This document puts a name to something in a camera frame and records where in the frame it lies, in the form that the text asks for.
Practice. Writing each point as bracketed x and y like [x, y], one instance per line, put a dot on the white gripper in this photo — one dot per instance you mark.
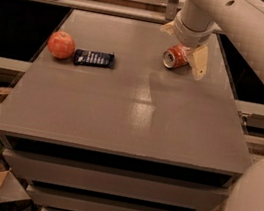
[189, 36]

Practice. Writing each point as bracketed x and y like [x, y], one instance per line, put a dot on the grey drawer cabinet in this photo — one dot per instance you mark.
[135, 137]

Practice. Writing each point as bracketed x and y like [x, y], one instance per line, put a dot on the red apple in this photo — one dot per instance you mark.
[61, 45]

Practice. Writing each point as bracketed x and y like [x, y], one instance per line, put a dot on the dark blue snack bar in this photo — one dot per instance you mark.
[93, 58]

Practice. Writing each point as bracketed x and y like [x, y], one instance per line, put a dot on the red coke can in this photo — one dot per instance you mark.
[175, 56]

